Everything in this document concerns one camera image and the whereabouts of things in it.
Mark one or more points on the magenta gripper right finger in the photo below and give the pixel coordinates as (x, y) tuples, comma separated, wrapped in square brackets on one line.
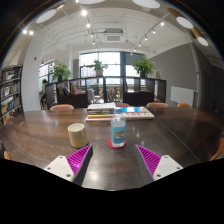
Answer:
[(153, 166)]

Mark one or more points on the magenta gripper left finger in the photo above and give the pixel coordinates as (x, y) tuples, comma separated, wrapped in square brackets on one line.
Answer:
[(73, 167)]

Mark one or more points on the clear plastic water bottle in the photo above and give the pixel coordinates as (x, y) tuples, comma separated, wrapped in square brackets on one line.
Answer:
[(118, 125)]

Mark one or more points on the cream ceramic cup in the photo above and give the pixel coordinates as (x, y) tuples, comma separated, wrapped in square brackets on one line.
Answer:
[(77, 135)]

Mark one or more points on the red round coaster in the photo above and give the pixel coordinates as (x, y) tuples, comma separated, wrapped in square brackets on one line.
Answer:
[(109, 144)]

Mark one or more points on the orange chair far left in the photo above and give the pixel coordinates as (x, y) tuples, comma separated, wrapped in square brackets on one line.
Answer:
[(62, 107)]

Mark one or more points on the orange chair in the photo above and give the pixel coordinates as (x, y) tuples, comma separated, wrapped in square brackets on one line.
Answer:
[(219, 149), (122, 105), (6, 155), (62, 107), (155, 104)]

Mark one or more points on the orange chair far right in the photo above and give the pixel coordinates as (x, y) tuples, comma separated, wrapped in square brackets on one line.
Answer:
[(155, 104)]

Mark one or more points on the stack of books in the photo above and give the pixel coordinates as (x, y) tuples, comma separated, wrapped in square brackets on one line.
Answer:
[(100, 112)]

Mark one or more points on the orange chair left side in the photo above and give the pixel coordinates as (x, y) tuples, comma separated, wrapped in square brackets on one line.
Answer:
[(6, 155)]

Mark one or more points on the orange chair right corner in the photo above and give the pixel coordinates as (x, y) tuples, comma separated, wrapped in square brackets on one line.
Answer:
[(183, 105)]

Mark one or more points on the orange chair far middle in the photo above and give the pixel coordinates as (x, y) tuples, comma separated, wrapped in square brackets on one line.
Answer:
[(122, 105)]

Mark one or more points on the orange chair right side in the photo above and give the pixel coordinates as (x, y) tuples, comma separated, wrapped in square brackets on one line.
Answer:
[(219, 149)]

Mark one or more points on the dark shelf divider unit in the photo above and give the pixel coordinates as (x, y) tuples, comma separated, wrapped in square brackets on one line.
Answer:
[(81, 92)]

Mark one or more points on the potted plant left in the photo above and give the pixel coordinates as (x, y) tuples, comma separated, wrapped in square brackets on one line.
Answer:
[(60, 72)]

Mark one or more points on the potted plant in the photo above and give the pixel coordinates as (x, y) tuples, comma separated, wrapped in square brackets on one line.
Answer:
[(98, 67), (60, 72), (143, 67)]

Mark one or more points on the potted plant right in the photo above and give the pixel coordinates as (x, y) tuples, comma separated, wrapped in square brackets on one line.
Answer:
[(143, 67)]

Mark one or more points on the potted plant middle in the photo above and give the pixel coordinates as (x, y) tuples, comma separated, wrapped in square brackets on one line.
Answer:
[(98, 67)]

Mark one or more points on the ceiling air conditioner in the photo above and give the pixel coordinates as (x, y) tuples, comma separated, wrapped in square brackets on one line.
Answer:
[(113, 35)]

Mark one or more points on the white board on wall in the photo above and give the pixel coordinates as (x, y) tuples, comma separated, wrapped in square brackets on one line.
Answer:
[(182, 95)]

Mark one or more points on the bookshelf at left wall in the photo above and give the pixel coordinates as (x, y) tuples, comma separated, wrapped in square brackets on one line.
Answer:
[(10, 92)]

